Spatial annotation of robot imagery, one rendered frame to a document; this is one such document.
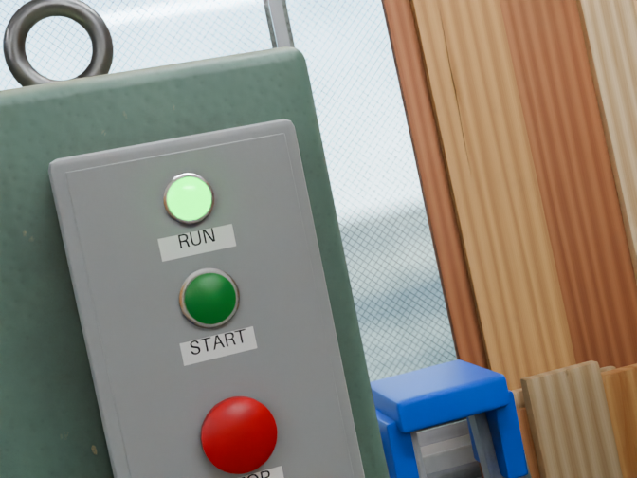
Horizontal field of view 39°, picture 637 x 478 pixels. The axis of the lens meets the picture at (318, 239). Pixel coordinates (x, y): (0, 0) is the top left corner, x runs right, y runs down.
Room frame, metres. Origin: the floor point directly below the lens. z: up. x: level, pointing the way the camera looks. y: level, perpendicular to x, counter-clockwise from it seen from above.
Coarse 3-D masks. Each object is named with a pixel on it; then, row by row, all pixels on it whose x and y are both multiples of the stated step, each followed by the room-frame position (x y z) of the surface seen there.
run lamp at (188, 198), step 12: (180, 180) 0.35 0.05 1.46; (192, 180) 0.36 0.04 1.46; (204, 180) 0.36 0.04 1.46; (168, 192) 0.36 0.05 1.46; (180, 192) 0.35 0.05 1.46; (192, 192) 0.35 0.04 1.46; (204, 192) 0.36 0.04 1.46; (168, 204) 0.36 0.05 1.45; (180, 204) 0.35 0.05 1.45; (192, 204) 0.35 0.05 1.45; (204, 204) 0.36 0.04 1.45; (180, 216) 0.35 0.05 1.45; (192, 216) 0.35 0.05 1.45; (204, 216) 0.36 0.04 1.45
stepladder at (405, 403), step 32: (384, 384) 1.28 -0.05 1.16; (416, 384) 1.24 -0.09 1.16; (448, 384) 1.20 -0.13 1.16; (480, 384) 1.19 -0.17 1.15; (384, 416) 1.22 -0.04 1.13; (416, 416) 1.17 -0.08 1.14; (448, 416) 1.18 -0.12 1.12; (480, 416) 1.25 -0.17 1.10; (512, 416) 1.22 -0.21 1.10; (384, 448) 1.21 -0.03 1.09; (416, 448) 1.22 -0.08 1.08; (480, 448) 1.25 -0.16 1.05; (512, 448) 1.22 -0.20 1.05
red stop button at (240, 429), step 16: (224, 400) 0.35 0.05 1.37; (240, 400) 0.35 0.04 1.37; (256, 400) 0.36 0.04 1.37; (208, 416) 0.35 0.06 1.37; (224, 416) 0.35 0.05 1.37; (240, 416) 0.35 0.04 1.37; (256, 416) 0.35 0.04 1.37; (272, 416) 0.36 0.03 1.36; (208, 432) 0.35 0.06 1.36; (224, 432) 0.35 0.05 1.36; (240, 432) 0.35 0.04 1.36; (256, 432) 0.35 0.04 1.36; (272, 432) 0.35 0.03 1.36; (208, 448) 0.35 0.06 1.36; (224, 448) 0.35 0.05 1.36; (240, 448) 0.35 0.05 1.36; (256, 448) 0.35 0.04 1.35; (272, 448) 0.36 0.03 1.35; (224, 464) 0.35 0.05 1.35; (240, 464) 0.35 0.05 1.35; (256, 464) 0.35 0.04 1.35
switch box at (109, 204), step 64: (256, 128) 0.37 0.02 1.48; (64, 192) 0.35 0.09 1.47; (128, 192) 0.35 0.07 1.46; (256, 192) 0.37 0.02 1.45; (128, 256) 0.35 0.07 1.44; (192, 256) 0.36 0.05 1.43; (256, 256) 0.37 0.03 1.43; (128, 320) 0.35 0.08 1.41; (256, 320) 0.36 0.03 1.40; (320, 320) 0.37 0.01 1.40; (128, 384) 0.35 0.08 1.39; (192, 384) 0.36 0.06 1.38; (256, 384) 0.36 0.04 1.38; (320, 384) 0.37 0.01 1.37; (128, 448) 0.35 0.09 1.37; (192, 448) 0.36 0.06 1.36; (320, 448) 0.37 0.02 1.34
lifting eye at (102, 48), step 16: (32, 0) 0.51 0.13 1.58; (48, 0) 0.51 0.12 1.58; (64, 0) 0.51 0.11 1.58; (80, 0) 0.52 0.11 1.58; (16, 16) 0.51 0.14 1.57; (32, 16) 0.51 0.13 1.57; (48, 16) 0.52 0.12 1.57; (64, 16) 0.52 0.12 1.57; (80, 16) 0.52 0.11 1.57; (96, 16) 0.52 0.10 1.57; (16, 32) 0.51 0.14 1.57; (96, 32) 0.52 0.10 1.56; (16, 48) 0.51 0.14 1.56; (96, 48) 0.52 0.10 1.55; (112, 48) 0.52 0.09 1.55; (16, 64) 0.51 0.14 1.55; (96, 64) 0.52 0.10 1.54; (16, 80) 0.51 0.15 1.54; (32, 80) 0.51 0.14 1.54; (48, 80) 0.51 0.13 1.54; (64, 80) 0.52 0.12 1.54
